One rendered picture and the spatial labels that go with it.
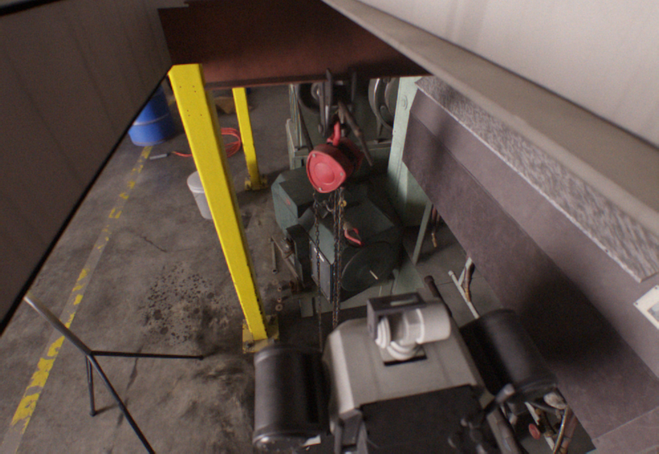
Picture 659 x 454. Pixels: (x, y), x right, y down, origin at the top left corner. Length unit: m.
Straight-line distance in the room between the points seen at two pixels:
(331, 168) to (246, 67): 0.38
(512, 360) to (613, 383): 0.33
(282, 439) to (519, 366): 0.42
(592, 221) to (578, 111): 0.63
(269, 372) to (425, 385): 0.26
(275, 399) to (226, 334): 1.70
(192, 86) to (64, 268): 2.41
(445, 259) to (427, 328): 1.33
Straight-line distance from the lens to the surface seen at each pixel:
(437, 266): 1.80
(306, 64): 0.92
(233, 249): 1.49
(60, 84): 0.48
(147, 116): 4.47
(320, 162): 1.00
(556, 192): 0.89
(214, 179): 1.25
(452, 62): 0.28
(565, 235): 0.95
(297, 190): 1.75
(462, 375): 0.63
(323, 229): 1.56
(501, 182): 1.09
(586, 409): 1.07
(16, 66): 0.43
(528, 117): 0.20
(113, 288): 2.85
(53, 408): 2.53
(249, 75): 0.92
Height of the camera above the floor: 1.92
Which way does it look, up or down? 40 degrees down
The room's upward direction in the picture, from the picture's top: straight up
